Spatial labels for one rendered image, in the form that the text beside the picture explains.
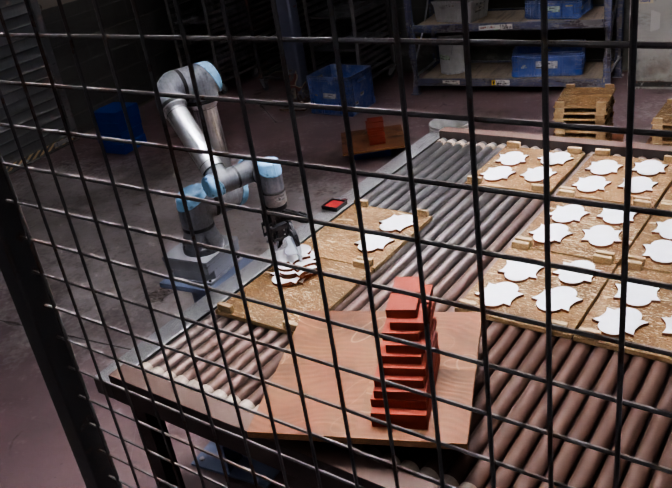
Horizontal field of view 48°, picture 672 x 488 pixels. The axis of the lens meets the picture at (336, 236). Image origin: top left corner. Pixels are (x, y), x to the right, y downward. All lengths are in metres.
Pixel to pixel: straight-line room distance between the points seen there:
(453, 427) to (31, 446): 2.46
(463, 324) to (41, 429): 2.39
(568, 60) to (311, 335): 5.36
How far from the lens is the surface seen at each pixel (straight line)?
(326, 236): 2.78
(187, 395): 2.11
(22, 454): 3.78
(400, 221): 2.79
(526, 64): 7.13
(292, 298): 2.43
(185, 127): 2.52
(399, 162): 3.40
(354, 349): 1.97
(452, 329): 2.01
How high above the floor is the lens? 2.18
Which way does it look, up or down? 27 degrees down
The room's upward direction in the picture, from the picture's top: 9 degrees counter-clockwise
